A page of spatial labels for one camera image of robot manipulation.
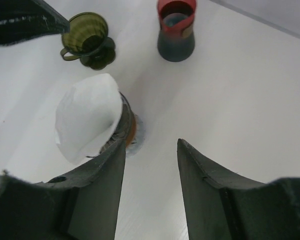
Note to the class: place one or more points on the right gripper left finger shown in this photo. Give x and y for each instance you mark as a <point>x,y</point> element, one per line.
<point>81,204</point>

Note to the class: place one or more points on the clear ribbed glass dripper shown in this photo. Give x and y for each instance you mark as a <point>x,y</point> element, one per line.
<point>122,130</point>

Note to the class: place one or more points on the dark olive dripper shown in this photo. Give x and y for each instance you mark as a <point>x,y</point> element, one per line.
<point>88,41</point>

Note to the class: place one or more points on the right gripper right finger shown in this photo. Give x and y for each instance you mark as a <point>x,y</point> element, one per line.
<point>223,205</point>

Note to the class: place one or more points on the clear glass server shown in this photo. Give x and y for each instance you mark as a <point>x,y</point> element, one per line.
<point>138,139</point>

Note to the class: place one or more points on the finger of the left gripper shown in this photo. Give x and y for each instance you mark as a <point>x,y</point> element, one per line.
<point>25,20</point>

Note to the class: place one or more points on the red and grey carafe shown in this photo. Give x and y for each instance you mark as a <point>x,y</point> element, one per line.
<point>176,39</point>

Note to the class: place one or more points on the brown dripper ring holder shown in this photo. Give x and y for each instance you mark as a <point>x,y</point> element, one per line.
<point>132,132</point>

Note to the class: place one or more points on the white paper coffee filter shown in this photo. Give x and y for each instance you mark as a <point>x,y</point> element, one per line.
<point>87,116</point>

